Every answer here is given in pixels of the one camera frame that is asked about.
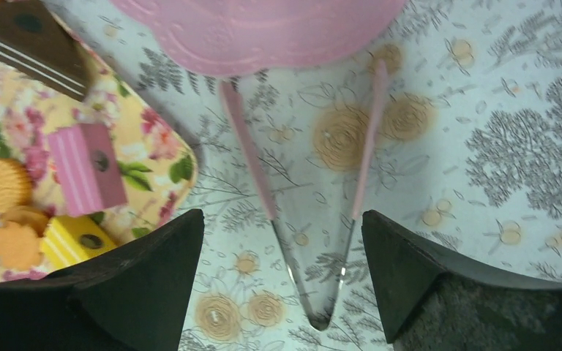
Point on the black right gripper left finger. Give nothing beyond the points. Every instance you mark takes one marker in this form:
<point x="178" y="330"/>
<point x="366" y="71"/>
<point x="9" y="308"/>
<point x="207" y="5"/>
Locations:
<point x="134" y="297"/>

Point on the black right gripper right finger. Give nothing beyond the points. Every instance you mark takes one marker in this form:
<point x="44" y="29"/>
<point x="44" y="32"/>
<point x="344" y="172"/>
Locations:
<point x="431" y="297"/>

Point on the yellow wafer biscuit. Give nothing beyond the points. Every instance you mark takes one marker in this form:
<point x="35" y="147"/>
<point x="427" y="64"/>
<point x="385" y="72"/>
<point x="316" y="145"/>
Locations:
<point x="70" y="240"/>

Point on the pink wafer biscuit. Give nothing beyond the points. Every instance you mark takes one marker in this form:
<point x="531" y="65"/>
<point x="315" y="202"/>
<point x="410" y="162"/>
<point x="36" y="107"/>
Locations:
<point x="87" y="168"/>

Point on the pink-handled metal tongs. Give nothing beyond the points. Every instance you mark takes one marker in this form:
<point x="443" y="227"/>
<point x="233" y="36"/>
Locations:
<point x="312" y="191"/>

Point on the pink three-tier cake stand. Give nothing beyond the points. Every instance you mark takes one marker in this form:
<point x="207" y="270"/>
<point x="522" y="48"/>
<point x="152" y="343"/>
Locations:
<point x="240" y="37"/>

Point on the chocolate wafer biscuit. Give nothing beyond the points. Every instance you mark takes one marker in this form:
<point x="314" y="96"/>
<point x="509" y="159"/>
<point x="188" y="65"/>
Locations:
<point x="33" y="42"/>

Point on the small orange cookie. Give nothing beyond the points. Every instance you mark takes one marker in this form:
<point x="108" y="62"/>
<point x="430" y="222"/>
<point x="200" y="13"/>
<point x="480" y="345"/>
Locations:
<point x="21" y="230"/>

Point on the round orange cookie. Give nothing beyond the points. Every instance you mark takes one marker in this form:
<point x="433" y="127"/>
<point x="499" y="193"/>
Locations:
<point x="15" y="184"/>

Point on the floral tablecloth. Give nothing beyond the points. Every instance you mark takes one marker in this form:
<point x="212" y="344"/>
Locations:
<point x="468" y="155"/>

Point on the floral serving tray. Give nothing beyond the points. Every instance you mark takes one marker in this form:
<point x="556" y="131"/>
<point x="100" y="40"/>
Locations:
<point x="158" y="169"/>

